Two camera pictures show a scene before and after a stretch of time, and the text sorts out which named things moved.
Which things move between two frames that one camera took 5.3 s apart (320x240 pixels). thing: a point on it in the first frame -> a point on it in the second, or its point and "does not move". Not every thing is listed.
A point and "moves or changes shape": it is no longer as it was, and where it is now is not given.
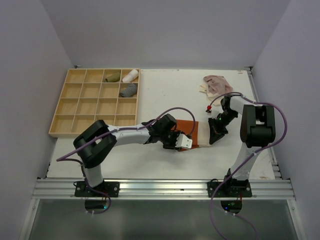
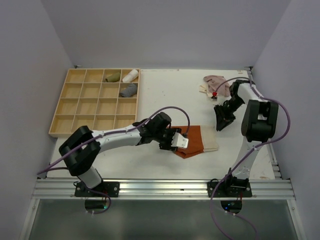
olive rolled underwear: x=113 y=77 does not move
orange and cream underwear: x=198 y=131 moves or changes shape
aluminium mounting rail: x=274 y=188 does not move
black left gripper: x=172 y=145 does not move
